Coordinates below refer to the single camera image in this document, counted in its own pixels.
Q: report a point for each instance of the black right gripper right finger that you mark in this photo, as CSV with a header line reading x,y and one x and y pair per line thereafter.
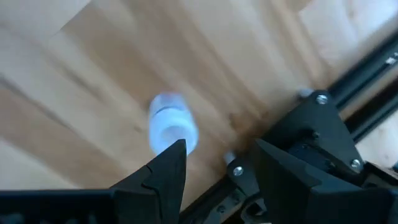
x,y
304,199

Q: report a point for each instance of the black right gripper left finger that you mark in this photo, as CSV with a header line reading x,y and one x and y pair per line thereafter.
x,y
161,193

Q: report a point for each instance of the clear medicine bottle white cap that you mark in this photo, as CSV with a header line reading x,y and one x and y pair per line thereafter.
x,y
171,121

